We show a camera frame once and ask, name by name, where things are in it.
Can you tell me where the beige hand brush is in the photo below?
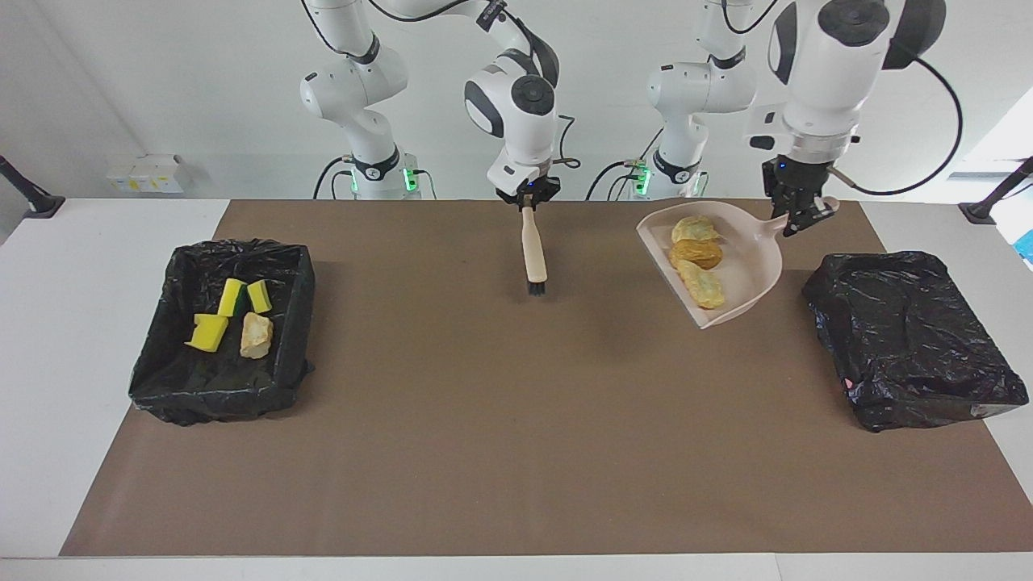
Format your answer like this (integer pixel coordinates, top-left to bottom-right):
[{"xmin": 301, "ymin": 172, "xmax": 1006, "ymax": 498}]
[{"xmin": 521, "ymin": 206, "xmax": 550, "ymax": 296}]

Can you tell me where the beige plastic dustpan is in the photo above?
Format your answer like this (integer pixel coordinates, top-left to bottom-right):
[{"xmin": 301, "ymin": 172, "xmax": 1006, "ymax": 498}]
[{"xmin": 636, "ymin": 196, "xmax": 841, "ymax": 330}]

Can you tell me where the pale yellow foam lump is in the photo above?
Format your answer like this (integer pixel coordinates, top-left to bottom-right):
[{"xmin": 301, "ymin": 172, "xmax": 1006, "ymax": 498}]
[{"xmin": 671, "ymin": 215, "xmax": 721, "ymax": 245}]

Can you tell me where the brown cork-like foam lump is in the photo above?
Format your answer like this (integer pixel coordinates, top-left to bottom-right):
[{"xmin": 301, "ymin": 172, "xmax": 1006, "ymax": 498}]
[{"xmin": 668, "ymin": 240, "xmax": 724, "ymax": 270}]

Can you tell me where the tan crinkled foam scrap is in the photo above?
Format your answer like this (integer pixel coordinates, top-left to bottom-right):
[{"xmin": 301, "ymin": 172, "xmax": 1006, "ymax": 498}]
[{"xmin": 676, "ymin": 260, "xmax": 727, "ymax": 311}]

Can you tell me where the pale beige foam chunk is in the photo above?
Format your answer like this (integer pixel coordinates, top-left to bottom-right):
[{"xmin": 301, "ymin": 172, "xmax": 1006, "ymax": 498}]
[{"xmin": 240, "ymin": 312, "xmax": 275, "ymax": 360}]

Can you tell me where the green and yellow sponge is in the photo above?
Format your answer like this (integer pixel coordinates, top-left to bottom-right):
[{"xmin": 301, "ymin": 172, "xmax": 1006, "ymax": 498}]
[{"xmin": 217, "ymin": 278, "xmax": 249, "ymax": 318}]

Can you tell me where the notched yellow sponge piece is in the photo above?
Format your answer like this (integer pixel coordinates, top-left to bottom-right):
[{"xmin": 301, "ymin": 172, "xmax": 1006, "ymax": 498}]
[{"xmin": 185, "ymin": 313, "xmax": 230, "ymax": 353}]

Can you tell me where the black bag bin, pink patch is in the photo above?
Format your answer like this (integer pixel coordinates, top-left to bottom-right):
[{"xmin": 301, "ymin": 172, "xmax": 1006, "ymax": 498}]
[{"xmin": 801, "ymin": 250, "xmax": 1031, "ymax": 433}]

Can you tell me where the black bag lined bin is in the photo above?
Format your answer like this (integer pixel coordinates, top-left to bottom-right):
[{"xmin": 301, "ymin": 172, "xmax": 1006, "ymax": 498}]
[{"xmin": 128, "ymin": 238, "xmax": 317, "ymax": 427}]

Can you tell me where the brown table mat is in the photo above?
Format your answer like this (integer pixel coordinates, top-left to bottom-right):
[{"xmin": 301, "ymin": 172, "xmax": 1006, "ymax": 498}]
[{"xmin": 58, "ymin": 199, "xmax": 1033, "ymax": 558}]

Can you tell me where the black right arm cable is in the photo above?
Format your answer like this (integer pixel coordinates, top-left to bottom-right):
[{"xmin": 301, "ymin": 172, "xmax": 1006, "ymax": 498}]
[{"xmin": 299, "ymin": 0, "xmax": 583, "ymax": 172}]

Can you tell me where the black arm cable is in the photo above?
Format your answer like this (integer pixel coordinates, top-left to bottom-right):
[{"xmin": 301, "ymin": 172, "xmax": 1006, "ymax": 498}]
[
  {"xmin": 830, "ymin": 48, "xmax": 966, "ymax": 198},
  {"xmin": 299, "ymin": 0, "xmax": 583, "ymax": 172}
]

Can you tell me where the black base cable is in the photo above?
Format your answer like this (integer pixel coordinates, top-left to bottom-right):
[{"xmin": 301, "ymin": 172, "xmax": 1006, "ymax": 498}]
[
  {"xmin": 313, "ymin": 156, "xmax": 356, "ymax": 200},
  {"xmin": 585, "ymin": 160, "xmax": 646, "ymax": 201}
]

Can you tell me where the black camera stand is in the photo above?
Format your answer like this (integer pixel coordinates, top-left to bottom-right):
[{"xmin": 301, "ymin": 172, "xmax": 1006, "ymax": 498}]
[
  {"xmin": 958, "ymin": 156, "xmax": 1033, "ymax": 226},
  {"xmin": 0, "ymin": 153, "xmax": 67, "ymax": 220}
]

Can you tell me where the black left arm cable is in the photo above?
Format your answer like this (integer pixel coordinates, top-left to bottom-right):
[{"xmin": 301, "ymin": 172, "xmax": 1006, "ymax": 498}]
[{"xmin": 830, "ymin": 48, "xmax": 966, "ymax": 198}]

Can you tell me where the white wall box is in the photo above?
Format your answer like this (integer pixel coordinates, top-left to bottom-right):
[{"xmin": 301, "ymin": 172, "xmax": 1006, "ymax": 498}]
[{"xmin": 107, "ymin": 153, "xmax": 193, "ymax": 194}]

